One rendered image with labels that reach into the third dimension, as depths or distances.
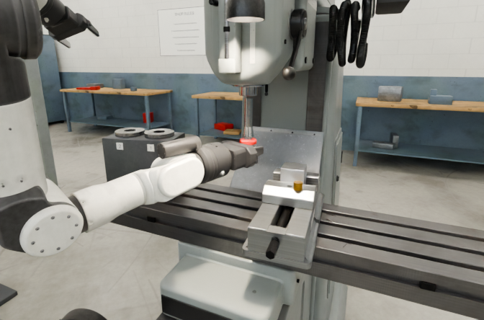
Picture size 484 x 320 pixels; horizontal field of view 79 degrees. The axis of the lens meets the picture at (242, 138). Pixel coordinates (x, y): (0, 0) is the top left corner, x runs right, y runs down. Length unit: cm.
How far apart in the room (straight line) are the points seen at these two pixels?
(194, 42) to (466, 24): 415
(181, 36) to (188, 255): 528
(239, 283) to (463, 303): 46
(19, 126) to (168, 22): 572
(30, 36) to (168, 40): 569
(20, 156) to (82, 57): 726
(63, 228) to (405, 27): 480
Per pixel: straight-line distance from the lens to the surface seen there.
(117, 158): 96
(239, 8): 56
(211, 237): 82
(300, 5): 85
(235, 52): 65
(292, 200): 72
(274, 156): 113
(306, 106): 112
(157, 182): 57
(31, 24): 42
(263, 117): 116
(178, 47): 595
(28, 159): 46
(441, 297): 77
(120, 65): 689
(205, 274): 81
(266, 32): 67
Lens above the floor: 136
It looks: 14 degrees down
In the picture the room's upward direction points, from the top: straight up
